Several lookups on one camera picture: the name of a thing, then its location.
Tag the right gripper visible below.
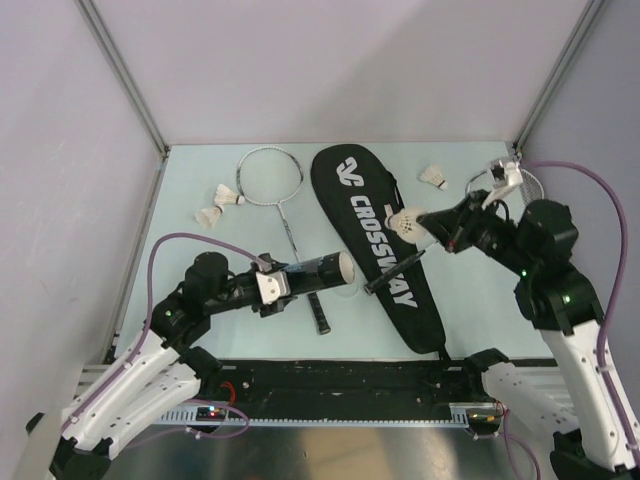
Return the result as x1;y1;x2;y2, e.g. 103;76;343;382
416;188;535;274

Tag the white shuttlecock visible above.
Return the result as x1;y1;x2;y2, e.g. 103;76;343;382
214;184;246;205
419;165;448;190
387;207;427;244
194;205;224;229

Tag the black shuttlecock tube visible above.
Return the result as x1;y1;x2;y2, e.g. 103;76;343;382
283;251;355;295

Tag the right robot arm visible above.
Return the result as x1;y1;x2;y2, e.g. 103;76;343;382
416;191;639;479

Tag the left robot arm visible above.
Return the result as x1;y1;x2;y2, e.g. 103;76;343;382
49;252;304;479

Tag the right badminton racket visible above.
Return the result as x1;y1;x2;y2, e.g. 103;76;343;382
465;169;545;204

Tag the badminton racket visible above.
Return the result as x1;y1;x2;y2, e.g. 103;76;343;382
234;146;331;336
465;169;545;204

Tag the left badminton racket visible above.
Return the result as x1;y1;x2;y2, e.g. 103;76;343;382
234;146;331;336

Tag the white shuttlecock by racket head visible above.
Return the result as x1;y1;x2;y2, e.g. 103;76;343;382
214;184;246;205

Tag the black racket bag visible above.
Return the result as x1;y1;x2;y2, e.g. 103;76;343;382
310;144;447;357

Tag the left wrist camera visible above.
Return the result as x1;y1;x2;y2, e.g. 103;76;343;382
255;271;291;305

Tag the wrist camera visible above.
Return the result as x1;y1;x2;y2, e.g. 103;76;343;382
482;157;523;209
255;271;291;305

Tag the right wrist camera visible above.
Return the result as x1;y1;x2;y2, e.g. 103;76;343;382
482;157;523;209

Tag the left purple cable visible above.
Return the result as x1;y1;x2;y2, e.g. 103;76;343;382
59;232;271;431

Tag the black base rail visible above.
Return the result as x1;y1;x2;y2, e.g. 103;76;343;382
196;360;494;419

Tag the white slotted cable duct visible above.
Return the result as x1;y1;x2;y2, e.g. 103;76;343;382
153;404;503;429

